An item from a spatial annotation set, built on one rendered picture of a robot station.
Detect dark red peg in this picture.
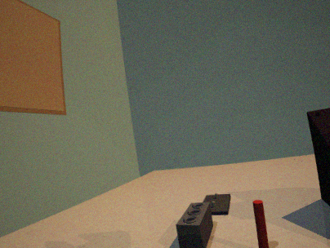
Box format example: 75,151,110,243
252,200,269,248

